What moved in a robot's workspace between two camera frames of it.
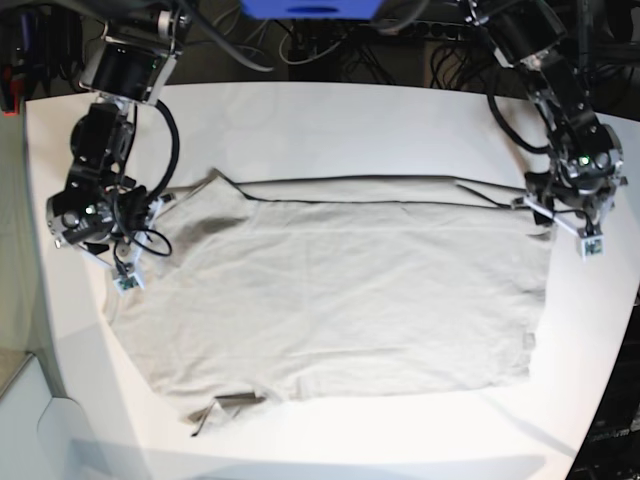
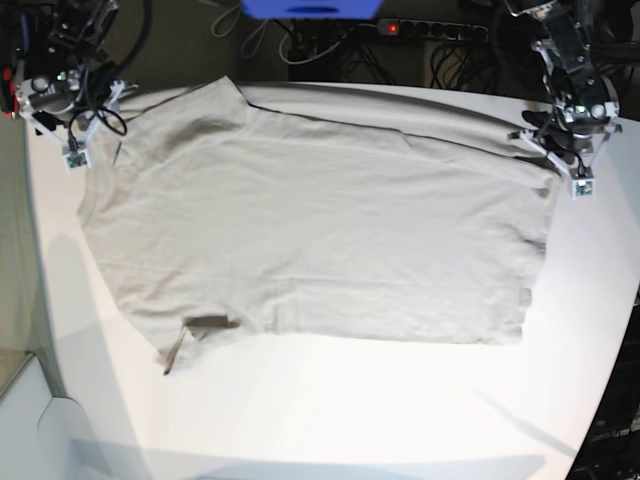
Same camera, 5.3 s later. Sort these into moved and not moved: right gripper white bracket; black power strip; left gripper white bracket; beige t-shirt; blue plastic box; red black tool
Moved: left gripper white bracket; beige t-shirt; right gripper white bracket
Not moved: blue plastic box; red black tool; black power strip
